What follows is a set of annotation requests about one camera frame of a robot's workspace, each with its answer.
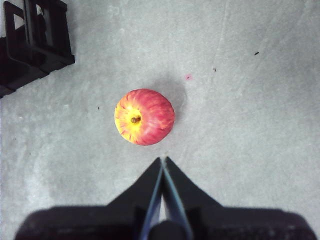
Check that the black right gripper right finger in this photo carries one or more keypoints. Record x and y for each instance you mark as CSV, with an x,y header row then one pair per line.
x,y
225,222

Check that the red yellow apple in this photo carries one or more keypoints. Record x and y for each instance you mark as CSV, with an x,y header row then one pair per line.
x,y
147,117

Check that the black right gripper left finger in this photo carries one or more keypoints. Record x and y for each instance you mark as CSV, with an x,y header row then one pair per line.
x,y
100,222

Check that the black plate rack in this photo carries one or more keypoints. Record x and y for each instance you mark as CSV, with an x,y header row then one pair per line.
x,y
37,55

